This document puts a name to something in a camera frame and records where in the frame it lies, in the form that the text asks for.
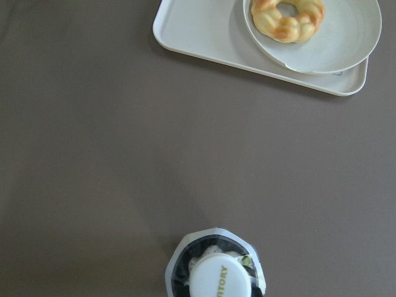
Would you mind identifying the tea bottle white cap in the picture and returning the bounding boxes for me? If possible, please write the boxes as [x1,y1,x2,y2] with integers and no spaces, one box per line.
[165,228,267,297]

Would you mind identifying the cream plastic serving tray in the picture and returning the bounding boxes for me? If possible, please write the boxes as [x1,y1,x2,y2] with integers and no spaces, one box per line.
[153,1,368,96]

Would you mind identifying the white round plate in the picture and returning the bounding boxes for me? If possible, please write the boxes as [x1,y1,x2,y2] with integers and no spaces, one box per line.
[243,1,382,75]

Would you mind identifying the braided ring bread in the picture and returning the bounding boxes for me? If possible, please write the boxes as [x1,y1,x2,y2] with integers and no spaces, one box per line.
[251,0,325,43]

